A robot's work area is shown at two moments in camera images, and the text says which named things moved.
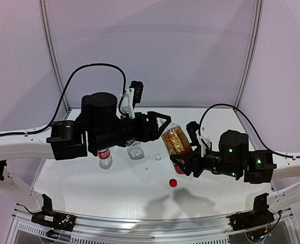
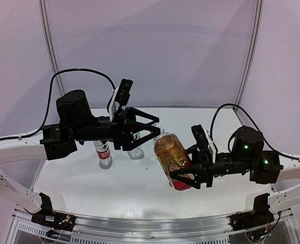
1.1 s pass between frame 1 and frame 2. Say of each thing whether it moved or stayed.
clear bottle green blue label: stayed
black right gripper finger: moved
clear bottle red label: stayed
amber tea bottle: moved
